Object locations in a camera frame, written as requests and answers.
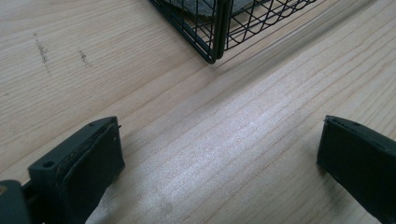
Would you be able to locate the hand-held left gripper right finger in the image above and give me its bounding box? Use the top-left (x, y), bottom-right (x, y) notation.
top-left (317, 115), bottom-right (396, 224)

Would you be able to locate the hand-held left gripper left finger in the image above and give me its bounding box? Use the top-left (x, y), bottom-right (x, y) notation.
top-left (27, 116), bottom-right (126, 224)

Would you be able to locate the black wire basket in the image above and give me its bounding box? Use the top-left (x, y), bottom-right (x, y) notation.
top-left (148, 0), bottom-right (318, 65)

